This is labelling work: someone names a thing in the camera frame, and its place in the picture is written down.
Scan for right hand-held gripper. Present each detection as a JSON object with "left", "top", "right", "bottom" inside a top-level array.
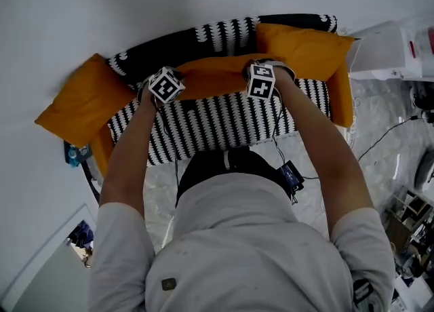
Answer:
[{"left": 242, "top": 59, "right": 296, "bottom": 100}]

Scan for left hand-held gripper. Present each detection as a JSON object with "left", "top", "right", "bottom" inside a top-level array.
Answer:
[{"left": 147, "top": 66, "right": 186, "bottom": 104}]

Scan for orange cushion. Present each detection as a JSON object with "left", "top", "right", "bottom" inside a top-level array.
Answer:
[
  {"left": 174, "top": 54, "right": 288, "bottom": 102},
  {"left": 255, "top": 22, "right": 356, "bottom": 83},
  {"left": 33, "top": 52, "right": 137, "bottom": 149}
]

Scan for black white patterned sofa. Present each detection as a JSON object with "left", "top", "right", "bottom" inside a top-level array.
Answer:
[{"left": 90, "top": 14, "right": 356, "bottom": 178}]

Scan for person's right forearm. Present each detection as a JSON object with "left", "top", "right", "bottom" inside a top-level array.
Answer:
[{"left": 274, "top": 73, "right": 376, "bottom": 233}]

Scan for person's left forearm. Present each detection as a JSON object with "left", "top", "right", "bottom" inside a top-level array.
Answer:
[{"left": 99, "top": 92, "right": 163, "bottom": 216}]

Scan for person's black trousers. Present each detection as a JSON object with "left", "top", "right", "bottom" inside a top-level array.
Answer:
[{"left": 176, "top": 147, "right": 292, "bottom": 203}]

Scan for black controller box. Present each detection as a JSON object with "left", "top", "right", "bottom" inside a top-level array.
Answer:
[{"left": 279, "top": 160, "right": 305, "bottom": 193}]

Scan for white water dispenser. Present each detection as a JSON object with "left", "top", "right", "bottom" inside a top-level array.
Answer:
[{"left": 347, "top": 20, "right": 425, "bottom": 83}]

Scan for clear water bottle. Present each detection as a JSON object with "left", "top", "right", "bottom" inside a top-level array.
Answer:
[{"left": 399, "top": 25, "right": 434, "bottom": 76}]

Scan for purple bag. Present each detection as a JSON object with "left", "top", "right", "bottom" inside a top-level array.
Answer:
[{"left": 66, "top": 220, "right": 95, "bottom": 250}]

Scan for person's white shirt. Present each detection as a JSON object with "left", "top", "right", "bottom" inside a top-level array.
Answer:
[{"left": 87, "top": 171, "right": 397, "bottom": 312}]

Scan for grey round chair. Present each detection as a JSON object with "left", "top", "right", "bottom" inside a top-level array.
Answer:
[{"left": 414, "top": 147, "right": 434, "bottom": 189}]

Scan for wooden shelf unit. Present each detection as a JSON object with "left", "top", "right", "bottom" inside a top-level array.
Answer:
[{"left": 384, "top": 187, "right": 434, "bottom": 279}]

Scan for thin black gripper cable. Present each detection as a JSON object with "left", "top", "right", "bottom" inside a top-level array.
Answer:
[
  {"left": 271, "top": 96, "right": 289, "bottom": 169},
  {"left": 154, "top": 100, "right": 180, "bottom": 208}
]

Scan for long black cable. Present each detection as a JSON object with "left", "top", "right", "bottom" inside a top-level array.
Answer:
[{"left": 357, "top": 115, "right": 425, "bottom": 162}]

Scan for black white strap buckle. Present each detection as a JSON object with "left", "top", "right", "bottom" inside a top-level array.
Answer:
[{"left": 352, "top": 278, "right": 376, "bottom": 308}]

